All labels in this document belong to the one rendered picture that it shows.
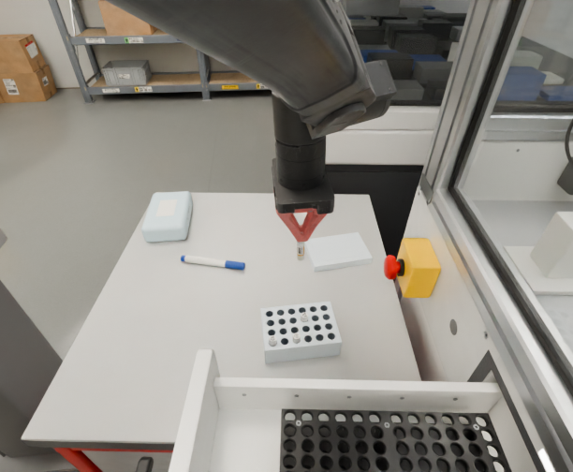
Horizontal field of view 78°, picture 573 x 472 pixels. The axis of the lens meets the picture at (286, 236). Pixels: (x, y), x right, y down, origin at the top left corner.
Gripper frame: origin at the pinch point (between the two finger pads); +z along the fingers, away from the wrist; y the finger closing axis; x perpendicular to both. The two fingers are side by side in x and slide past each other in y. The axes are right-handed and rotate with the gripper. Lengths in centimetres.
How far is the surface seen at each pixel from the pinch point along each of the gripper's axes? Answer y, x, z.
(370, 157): 48, -25, 18
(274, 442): -21.3, 6.0, 13.4
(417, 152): 47, -37, 16
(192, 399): -19.5, 13.7, 3.9
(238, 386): -16.9, 9.5, 7.5
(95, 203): 154, 114, 97
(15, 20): 388, 238, 32
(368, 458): -25.6, -3.3, 7.2
